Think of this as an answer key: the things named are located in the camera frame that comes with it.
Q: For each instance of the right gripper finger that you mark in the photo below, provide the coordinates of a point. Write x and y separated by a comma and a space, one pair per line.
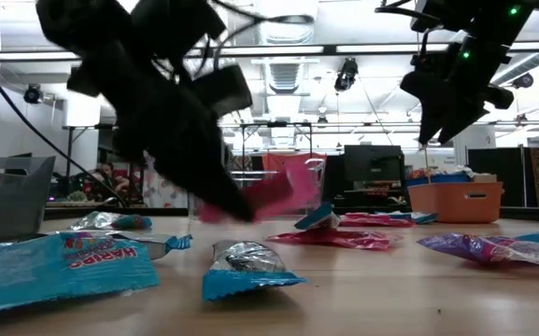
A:
460, 121
425, 102

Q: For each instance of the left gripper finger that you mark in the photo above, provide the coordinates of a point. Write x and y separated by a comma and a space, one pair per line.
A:
203, 154
84, 80

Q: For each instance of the purple blue candy bag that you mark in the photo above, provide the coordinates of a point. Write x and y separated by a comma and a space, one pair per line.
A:
110, 220

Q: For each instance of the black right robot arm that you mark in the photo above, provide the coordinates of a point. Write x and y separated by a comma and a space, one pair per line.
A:
484, 18

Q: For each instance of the purple clear candy bag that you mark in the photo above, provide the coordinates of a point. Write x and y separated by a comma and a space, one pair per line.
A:
474, 247

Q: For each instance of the black ceiling spotlight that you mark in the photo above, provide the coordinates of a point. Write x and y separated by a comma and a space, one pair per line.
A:
33, 94
345, 77
523, 80

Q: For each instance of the floral hanging cloth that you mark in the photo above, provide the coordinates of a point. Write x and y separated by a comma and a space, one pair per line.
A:
161, 193

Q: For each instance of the blue storage bin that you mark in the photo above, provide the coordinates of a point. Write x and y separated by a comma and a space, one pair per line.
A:
442, 178

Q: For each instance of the small cardboard box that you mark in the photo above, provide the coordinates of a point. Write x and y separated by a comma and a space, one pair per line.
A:
484, 177

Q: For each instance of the black partition panel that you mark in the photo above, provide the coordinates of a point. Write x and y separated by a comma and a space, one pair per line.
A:
498, 172

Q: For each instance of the orange hanging cloth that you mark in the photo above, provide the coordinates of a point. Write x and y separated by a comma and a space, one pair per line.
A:
273, 161

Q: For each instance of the black computer monitor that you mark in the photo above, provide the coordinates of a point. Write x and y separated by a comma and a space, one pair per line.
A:
374, 163

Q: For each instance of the orange plastic bin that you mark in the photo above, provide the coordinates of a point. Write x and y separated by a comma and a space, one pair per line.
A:
451, 205

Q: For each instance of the person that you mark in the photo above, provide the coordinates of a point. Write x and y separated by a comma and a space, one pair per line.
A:
108, 177

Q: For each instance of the clear plastic bin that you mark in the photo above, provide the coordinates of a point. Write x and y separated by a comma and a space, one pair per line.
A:
311, 205

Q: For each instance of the grey plastic bin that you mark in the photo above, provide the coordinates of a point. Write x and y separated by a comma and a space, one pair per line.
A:
7, 205

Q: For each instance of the black overhead frame beam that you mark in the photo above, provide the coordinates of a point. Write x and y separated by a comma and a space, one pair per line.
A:
330, 49

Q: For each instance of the silver ceiling air duct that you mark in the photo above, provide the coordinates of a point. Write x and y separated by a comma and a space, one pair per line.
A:
285, 77

